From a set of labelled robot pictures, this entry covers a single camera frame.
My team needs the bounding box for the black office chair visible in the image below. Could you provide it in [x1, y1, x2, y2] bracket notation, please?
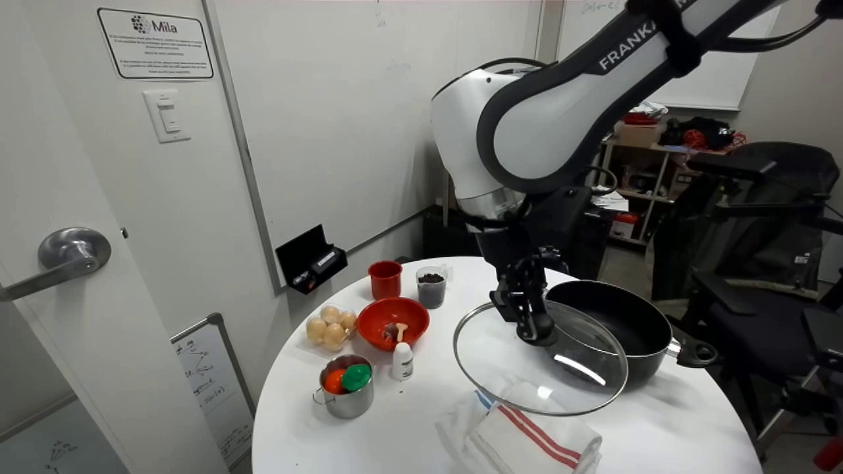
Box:
[650, 138, 843, 445]

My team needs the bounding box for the round glass pot lid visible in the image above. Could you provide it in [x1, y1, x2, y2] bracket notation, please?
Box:
[450, 296, 633, 418]

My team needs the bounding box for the green ball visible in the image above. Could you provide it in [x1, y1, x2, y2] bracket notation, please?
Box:
[339, 360, 373, 394]

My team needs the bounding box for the cluttered storage shelf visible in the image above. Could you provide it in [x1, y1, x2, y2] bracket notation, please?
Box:
[593, 104, 750, 257]

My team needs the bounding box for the white light switch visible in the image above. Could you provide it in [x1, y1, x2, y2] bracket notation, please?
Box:
[139, 83, 193, 146]

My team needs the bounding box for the metal mug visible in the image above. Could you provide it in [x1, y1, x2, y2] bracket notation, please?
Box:
[311, 352, 378, 421]

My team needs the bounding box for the small leaning whiteboard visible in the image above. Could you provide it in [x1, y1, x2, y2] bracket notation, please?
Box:
[169, 310, 259, 468]

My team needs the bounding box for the red plastic cup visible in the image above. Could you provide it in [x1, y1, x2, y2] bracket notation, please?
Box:
[367, 257, 405, 302]

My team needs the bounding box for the grey cup with dark contents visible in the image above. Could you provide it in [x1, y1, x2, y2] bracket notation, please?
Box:
[413, 265, 450, 310]

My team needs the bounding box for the white red-striped cloth towel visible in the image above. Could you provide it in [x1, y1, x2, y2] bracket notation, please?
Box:
[434, 387, 605, 474]

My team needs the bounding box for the small white bottle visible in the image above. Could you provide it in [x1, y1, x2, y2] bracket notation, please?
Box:
[388, 321, 418, 385]

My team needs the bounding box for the silver door lever handle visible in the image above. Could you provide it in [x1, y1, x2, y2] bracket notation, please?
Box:
[0, 223, 116, 304]

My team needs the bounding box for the red plastic bowl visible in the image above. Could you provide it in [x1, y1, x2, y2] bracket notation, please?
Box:
[352, 294, 434, 356]

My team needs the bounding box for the stainless steel pot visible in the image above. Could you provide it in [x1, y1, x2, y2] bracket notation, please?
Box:
[542, 278, 720, 390]

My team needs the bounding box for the white door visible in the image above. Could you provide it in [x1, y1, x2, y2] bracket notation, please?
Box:
[0, 0, 232, 474]

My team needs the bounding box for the black wall-mounted holder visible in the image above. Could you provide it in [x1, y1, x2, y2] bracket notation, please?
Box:
[273, 221, 351, 296]

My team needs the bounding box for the white wall sign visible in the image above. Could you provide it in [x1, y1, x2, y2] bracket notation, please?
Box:
[94, 5, 215, 80]

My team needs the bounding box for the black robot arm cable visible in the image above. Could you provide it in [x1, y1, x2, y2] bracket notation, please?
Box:
[701, 0, 843, 58]

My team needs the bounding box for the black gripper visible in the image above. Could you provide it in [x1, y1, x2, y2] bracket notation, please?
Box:
[476, 213, 558, 346]

